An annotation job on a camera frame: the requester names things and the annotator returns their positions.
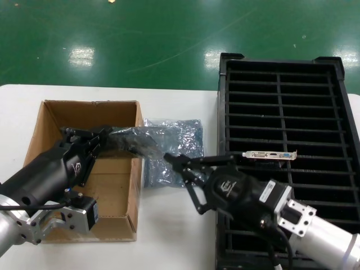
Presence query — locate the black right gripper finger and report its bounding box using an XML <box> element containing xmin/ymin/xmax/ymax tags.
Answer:
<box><xmin>164</xmin><ymin>152</ymin><xmax>236</xmax><ymax>171</ymax></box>
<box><xmin>179</xmin><ymin>165</ymin><xmax>216</xmax><ymax>216</ymax></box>

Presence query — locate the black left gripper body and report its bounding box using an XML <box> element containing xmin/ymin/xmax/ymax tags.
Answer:
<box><xmin>0</xmin><ymin>140</ymin><xmax>99</xmax><ymax>217</ymax></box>

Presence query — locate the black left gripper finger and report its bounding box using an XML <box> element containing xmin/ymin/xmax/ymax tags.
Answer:
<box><xmin>80</xmin><ymin>134</ymin><xmax>106</xmax><ymax>188</ymax></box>
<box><xmin>60</xmin><ymin>125</ymin><xmax>114</xmax><ymax>143</ymax></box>

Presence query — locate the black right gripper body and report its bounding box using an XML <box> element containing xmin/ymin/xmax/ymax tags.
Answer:
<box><xmin>202</xmin><ymin>163</ymin><xmax>278</xmax><ymax>226</ymax></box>

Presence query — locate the silver antistatic bag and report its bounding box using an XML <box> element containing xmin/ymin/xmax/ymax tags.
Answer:
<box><xmin>142</xmin><ymin>117</ymin><xmax>210</xmax><ymax>189</ymax></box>
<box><xmin>108</xmin><ymin>125</ymin><xmax>167</xmax><ymax>164</ymax></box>

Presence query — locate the brown cardboard box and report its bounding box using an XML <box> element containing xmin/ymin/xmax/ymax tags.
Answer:
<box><xmin>22</xmin><ymin>100</ymin><xmax>146</xmax><ymax>242</ymax></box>

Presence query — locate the black slotted container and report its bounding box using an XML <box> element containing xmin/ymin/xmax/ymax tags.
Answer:
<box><xmin>215</xmin><ymin>52</ymin><xmax>360</xmax><ymax>270</ymax></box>

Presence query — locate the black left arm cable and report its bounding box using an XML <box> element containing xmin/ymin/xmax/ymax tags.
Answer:
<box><xmin>0</xmin><ymin>204</ymin><xmax>67</xmax><ymax>212</ymax></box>

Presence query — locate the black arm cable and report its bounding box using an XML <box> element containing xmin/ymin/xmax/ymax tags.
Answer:
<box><xmin>261</xmin><ymin>219</ymin><xmax>294</xmax><ymax>270</ymax></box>
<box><xmin>0</xmin><ymin>204</ymin><xmax>67</xmax><ymax>212</ymax></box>

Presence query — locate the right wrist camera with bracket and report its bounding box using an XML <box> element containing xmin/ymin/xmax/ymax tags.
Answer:
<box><xmin>258</xmin><ymin>179</ymin><xmax>317</xmax><ymax>240</ymax></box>

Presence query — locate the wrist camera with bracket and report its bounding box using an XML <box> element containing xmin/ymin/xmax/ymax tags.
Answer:
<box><xmin>258</xmin><ymin>179</ymin><xmax>317</xmax><ymax>240</ymax></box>
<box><xmin>16</xmin><ymin>190</ymin><xmax>100</xmax><ymax>246</ymax></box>

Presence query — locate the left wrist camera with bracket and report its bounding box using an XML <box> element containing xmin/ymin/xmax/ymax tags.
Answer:
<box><xmin>16</xmin><ymin>190</ymin><xmax>100</xmax><ymax>246</ymax></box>

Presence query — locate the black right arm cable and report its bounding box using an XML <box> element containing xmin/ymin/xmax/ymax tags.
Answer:
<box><xmin>261</xmin><ymin>219</ymin><xmax>294</xmax><ymax>270</ymax></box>

